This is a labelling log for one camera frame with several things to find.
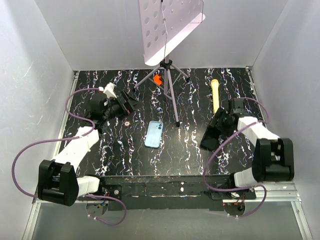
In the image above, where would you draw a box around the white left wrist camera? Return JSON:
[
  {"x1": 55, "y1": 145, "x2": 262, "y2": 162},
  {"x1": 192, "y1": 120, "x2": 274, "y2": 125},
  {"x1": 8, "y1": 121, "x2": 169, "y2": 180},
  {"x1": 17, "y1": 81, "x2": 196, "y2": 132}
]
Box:
[{"x1": 98, "y1": 82, "x2": 117, "y2": 100}]

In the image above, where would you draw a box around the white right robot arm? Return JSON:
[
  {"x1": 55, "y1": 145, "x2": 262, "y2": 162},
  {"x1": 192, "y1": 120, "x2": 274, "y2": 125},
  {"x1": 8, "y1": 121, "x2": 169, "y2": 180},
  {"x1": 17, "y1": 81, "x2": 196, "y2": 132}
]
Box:
[{"x1": 200, "y1": 97, "x2": 295, "y2": 199}]

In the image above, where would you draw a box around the small round coin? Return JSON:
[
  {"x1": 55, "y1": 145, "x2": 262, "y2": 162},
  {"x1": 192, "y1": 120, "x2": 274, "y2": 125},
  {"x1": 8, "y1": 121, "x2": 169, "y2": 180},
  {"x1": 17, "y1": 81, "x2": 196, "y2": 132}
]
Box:
[{"x1": 124, "y1": 121, "x2": 131, "y2": 127}]

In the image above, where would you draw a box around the orange plastic piece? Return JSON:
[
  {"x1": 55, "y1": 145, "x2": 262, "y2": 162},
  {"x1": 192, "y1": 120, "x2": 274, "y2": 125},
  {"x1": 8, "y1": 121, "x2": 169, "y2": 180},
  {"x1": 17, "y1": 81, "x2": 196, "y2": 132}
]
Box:
[{"x1": 153, "y1": 74, "x2": 163, "y2": 86}]

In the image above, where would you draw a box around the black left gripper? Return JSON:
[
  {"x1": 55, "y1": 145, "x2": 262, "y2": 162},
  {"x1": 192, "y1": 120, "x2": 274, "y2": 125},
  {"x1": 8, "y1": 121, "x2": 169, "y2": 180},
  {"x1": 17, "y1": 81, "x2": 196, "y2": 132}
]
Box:
[{"x1": 103, "y1": 90, "x2": 145, "y2": 121}]

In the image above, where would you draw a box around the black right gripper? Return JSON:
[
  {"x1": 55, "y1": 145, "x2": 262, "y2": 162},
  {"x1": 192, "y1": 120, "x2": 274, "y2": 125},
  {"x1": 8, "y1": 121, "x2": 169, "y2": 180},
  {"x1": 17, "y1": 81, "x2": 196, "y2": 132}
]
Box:
[{"x1": 207, "y1": 107, "x2": 235, "y2": 138}]

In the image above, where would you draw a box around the black smartphone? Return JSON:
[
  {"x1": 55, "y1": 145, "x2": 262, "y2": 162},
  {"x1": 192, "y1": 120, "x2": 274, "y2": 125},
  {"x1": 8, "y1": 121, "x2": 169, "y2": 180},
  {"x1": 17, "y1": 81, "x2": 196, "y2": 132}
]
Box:
[{"x1": 200, "y1": 126, "x2": 222, "y2": 151}]

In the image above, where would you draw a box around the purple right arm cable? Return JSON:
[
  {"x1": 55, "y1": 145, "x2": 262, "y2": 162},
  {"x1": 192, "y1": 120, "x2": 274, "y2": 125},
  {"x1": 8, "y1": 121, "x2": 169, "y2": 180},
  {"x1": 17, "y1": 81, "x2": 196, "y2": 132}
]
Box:
[{"x1": 202, "y1": 97, "x2": 270, "y2": 218}]

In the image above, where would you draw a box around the aluminium front rail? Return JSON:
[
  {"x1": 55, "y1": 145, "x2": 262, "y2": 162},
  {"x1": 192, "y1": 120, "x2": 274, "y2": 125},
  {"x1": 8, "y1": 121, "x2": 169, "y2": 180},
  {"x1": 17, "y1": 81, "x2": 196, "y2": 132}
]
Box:
[{"x1": 33, "y1": 183, "x2": 302, "y2": 204}]

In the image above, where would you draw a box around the white perforated music stand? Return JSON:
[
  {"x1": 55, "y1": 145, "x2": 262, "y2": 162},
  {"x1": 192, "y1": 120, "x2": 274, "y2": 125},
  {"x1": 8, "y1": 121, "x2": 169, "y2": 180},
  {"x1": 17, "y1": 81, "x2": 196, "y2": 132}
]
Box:
[{"x1": 133, "y1": 0, "x2": 206, "y2": 127}]

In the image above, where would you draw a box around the cream wooden recorder flute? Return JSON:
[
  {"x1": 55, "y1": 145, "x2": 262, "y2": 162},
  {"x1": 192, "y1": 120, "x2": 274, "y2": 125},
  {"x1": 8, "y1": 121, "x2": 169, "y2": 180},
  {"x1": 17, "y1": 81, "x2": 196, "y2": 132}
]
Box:
[{"x1": 210, "y1": 79, "x2": 220, "y2": 114}]

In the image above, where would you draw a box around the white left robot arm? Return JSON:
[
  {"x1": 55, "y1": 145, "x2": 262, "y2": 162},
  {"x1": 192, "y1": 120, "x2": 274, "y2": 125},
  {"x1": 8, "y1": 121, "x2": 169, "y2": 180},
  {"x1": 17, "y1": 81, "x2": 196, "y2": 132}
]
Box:
[{"x1": 37, "y1": 88, "x2": 142, "y2": 206}]

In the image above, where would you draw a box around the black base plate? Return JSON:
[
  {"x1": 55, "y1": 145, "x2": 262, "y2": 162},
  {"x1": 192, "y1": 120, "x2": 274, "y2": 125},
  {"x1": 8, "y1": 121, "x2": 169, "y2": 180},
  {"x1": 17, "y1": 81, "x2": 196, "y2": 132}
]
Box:
[{"x1": 44, "y1": 174, "x2": 257, "y2": 212}]

